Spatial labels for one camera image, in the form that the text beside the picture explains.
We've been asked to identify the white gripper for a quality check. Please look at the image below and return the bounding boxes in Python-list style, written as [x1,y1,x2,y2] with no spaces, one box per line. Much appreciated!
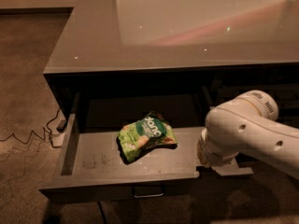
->
[197,128,237,168]

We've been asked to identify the grey drawer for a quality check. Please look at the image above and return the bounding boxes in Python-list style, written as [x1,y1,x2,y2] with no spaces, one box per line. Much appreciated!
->
[38,91,254,203]

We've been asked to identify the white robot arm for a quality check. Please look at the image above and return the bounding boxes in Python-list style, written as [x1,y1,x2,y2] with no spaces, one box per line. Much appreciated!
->
[198,90,299,179]

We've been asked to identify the grey drawer cabinet counter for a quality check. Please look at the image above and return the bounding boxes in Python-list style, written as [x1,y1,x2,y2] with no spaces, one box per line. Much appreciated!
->
[44,0,299,131]

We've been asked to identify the green snack bag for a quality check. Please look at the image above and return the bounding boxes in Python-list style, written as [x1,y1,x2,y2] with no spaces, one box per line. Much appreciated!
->
[116,111,178,164]

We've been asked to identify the black power adapter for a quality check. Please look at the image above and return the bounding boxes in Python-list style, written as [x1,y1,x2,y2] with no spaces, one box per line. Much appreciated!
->
[56,119,66,132]

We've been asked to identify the thin zigzag floor cable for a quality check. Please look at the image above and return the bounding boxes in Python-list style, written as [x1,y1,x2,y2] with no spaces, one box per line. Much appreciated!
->
[0,109,68,149]

